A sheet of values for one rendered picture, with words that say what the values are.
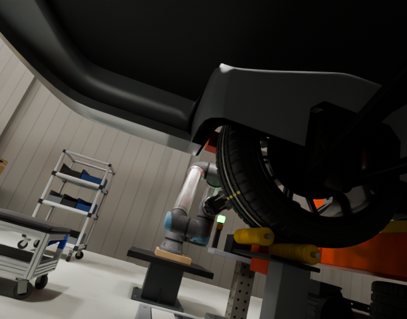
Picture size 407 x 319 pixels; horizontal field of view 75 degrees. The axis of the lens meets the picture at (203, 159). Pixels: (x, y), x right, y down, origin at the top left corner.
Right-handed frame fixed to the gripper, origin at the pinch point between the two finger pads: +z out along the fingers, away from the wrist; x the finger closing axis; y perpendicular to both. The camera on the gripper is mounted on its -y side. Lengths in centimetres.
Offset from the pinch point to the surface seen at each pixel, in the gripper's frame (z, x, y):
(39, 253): -43, 19, 80
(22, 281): -46, 12, 91
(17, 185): -319, 153, 160
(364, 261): -4, -51, -40
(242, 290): -67, -53, -1
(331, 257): -25, -51, -40
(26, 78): -310, 304, 89
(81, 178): -187, 85, 66
